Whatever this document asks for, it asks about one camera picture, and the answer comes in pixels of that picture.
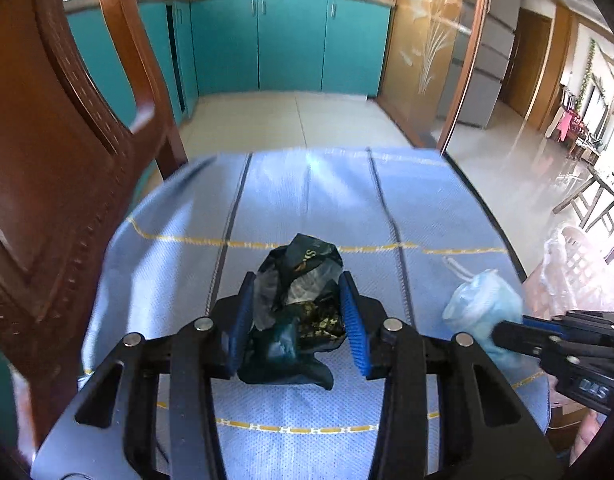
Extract light blue tissue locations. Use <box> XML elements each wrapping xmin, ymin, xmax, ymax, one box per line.
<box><xmin>441</xmin><ymin>256</ymin><xmax>524</xmax><ymax>370</ymax></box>

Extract dark green wrapper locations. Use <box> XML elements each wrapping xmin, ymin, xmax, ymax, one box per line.
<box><xmin>237</xmin><ymin>233</ymin><xmax>346</xmax><ymax>390</ymax></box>

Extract teal lower kitchen cabinets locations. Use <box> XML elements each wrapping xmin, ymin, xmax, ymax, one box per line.
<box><xmin>139</xmin><ymin>0</ymin><xmax>391</xmax><ymax>122</ymax></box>

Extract person's right hand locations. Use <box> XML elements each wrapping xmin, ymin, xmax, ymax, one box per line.
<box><xmin>570</xmin><ymin>410</ymin><xmax>601</xmax><ymax>465</ymax></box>

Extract pink plastic waste basket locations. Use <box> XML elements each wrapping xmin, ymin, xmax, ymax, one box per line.
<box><xmin>523</xmin><ymin>223</ymin><xmax>614</xmax><ymax>320</ymax></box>

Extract wooden bench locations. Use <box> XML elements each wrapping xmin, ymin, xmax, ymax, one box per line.
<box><xmin>551</xmin><ymin>165</ymin><xmax>614</xmax><ymax>234</ymax></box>

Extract dark wooden chair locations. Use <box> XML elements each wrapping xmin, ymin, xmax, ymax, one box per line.
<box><xmin>0</xmin><ymin>0</ymin><xmax>187</xmax><ymax>463</ymax></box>

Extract brown wooden door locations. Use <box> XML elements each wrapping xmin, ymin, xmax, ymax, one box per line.
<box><xmin>500</xmin><ymin>8</ymin><xmax>551</xmax><ymax>117</ymax></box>

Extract silver refrigerator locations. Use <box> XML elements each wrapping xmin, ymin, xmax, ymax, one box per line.
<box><xmin>436</xmin><ymin>0</ymin><xmax>521</xmax><ymax>128</ymax></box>

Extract glass sliding door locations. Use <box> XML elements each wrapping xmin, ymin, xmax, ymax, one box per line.
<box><xmin>377</xmin><ymin>0</ymin><xmax>490</xmax><ymax>153</ymax></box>

